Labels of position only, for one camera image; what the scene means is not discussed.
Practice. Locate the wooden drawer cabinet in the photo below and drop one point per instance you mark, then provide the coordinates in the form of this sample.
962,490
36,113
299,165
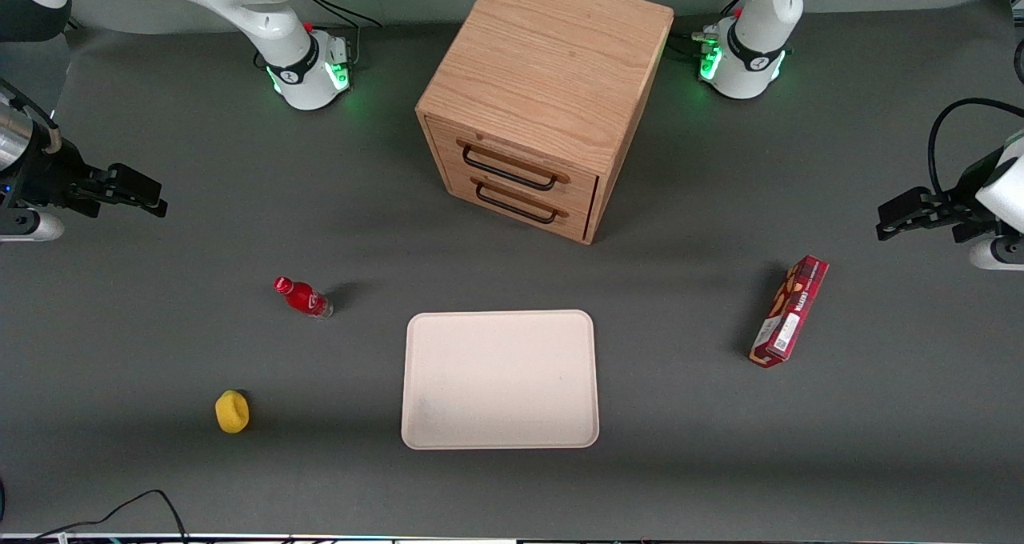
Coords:
544,56

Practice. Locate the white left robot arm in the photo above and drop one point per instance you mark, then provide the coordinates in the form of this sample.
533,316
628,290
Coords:
752,56

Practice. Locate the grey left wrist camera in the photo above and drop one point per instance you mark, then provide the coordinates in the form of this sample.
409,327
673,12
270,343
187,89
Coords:
996,254

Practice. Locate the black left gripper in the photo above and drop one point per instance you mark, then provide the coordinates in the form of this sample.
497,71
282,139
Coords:
958,207

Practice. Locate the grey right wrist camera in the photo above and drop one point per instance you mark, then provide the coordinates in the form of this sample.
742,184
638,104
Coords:
32,226

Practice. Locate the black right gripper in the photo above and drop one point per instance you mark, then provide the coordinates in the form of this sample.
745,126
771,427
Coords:
50,175

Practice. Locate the yellow sponge lemon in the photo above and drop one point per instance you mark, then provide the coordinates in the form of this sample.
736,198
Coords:
232,412

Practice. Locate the beige rectangular tray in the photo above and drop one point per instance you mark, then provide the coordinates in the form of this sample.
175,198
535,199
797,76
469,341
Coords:
500,380

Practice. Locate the small red bottle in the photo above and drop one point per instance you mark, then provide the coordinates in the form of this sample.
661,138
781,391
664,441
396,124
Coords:
304,298

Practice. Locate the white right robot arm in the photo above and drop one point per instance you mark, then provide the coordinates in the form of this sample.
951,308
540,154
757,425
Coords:
296,40

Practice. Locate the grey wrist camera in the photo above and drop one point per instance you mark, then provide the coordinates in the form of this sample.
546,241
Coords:
996,254
32,226

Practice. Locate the wooden drawer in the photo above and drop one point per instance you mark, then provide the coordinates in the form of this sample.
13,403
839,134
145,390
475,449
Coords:
460,184
448,140

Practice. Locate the red snack box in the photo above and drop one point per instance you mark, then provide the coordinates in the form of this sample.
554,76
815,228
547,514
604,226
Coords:
788,320

